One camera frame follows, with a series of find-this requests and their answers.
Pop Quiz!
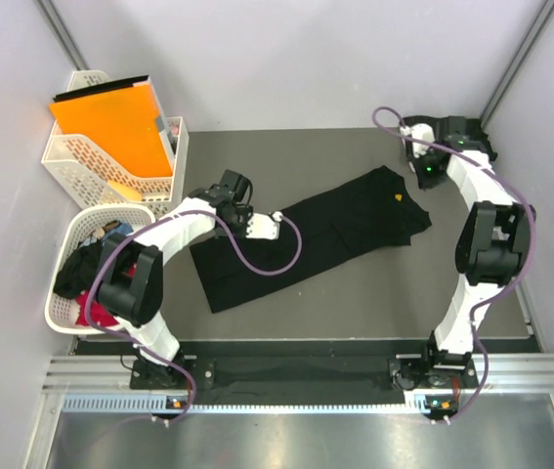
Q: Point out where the black t shirt flower print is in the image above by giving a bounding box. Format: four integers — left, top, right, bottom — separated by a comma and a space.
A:
190, 166, 432, 314

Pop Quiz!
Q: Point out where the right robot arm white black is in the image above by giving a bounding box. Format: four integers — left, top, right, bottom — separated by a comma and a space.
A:
394, 115, 534, 390

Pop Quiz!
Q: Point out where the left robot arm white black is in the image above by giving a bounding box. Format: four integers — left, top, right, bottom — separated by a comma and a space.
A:
96, 170, 253, 390

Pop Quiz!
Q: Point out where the folded black t shirt stack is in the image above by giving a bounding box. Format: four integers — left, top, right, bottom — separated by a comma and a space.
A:
403, 115, 498, 161

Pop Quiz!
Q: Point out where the blue garment in basket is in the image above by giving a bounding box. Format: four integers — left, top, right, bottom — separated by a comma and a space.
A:
79, 220, 133, 247

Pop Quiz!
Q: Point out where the orange folder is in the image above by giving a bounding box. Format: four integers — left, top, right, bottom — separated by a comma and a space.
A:
49, 79, 175, 178

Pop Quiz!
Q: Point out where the white perforated file organizer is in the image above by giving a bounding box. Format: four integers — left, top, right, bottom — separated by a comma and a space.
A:
41, 70, 190, 216

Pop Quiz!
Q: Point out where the red garment in basket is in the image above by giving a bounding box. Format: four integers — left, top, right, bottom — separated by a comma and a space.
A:
75, 267, 120, 327

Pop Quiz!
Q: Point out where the black folder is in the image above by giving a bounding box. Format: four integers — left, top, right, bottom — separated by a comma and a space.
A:
53, 75, 149, 103

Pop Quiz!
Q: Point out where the black garment in basket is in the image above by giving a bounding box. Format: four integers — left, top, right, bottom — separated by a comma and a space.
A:
53, 241, 104, 300

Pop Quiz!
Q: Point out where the white oval laundry basket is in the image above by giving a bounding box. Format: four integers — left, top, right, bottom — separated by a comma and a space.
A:
44, 203, 155, 336

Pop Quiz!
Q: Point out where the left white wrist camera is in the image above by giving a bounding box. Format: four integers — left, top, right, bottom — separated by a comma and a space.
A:
245, 211, 283, 240

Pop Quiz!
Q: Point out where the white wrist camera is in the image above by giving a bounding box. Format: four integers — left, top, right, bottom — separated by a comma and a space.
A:
245, 211, 283, 240
400, 123, 435, 158

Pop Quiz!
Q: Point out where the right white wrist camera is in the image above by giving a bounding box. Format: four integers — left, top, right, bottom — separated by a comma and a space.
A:
400, 123, 435, 158

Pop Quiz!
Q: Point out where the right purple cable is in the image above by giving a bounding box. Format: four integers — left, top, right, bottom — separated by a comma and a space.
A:
371, 106, 537, 425

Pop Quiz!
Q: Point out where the purple cable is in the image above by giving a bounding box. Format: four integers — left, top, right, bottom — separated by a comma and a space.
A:
83, 209, 304, 424
371, 106, 537, 425

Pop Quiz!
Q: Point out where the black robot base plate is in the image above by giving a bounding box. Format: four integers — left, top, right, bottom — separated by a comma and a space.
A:
129, 339, 483, 406

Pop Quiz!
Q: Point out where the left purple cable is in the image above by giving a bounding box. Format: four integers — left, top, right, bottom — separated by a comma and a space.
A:
83, 209, 304, 424

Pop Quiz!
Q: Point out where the aluminium frame rail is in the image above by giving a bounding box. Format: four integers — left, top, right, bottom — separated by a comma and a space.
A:
42, 354, 554, 416

